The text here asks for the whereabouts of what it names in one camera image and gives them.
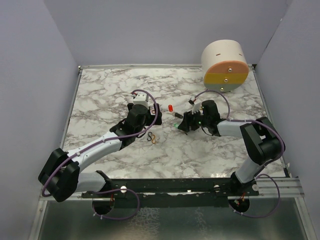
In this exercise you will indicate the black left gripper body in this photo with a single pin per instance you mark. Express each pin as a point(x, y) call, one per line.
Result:
point(149, 121)

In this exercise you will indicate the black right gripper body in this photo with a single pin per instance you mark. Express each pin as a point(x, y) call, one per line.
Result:
point(199, 120)

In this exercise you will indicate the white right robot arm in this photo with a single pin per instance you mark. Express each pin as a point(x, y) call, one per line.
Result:
point(262, 142)

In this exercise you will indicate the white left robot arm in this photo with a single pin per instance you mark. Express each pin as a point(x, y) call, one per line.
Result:
point(62, 174)

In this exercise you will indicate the black key tag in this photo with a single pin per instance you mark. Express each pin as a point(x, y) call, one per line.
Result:
point(178, 115)

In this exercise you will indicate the solid red key tag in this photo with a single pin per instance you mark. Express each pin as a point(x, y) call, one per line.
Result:
point(170, 108)

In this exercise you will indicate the cream cylindrical drum holder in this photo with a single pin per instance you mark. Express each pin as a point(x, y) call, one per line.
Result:
point(224, 66)

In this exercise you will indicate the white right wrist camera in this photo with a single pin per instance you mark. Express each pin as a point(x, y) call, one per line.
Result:
point(196, 105)

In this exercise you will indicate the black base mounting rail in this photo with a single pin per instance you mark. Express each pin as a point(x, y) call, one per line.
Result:
point(184, 192)

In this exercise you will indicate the aluminium frame rail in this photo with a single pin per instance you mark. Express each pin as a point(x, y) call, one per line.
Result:
point(288, 187)

